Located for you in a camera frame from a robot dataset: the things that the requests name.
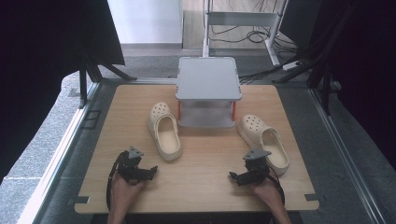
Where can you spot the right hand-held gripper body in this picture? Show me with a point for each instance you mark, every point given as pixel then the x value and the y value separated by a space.
pixel 257 165

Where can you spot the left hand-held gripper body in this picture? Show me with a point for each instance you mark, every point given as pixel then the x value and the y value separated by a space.
pixel 129 163

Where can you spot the cream clog shoe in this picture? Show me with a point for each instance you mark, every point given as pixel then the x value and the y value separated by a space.
pixel 166 137
pixel 267 143

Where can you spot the grey two-tier shoe rack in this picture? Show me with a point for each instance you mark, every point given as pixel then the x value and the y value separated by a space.
pixel 208 77

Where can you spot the person's left hand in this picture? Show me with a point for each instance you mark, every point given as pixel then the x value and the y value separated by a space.
pixel 124 189

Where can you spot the person's right hand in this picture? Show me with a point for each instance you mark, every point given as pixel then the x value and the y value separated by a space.
pixel 267 191

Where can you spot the black tripod stand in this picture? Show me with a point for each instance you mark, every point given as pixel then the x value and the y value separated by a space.
pixel 320 74
pixel 93 71

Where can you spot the white power strip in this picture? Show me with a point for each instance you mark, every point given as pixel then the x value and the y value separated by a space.
pixel 291 65

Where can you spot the black curtain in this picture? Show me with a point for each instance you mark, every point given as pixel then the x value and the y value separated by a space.
pixel 37 62
pixel 364 62

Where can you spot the white metal stand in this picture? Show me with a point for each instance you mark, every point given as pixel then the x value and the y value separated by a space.
pixel 238 18

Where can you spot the aluminium frame rail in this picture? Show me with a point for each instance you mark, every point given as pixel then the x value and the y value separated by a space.
pixel 345 155
pixel 59 149

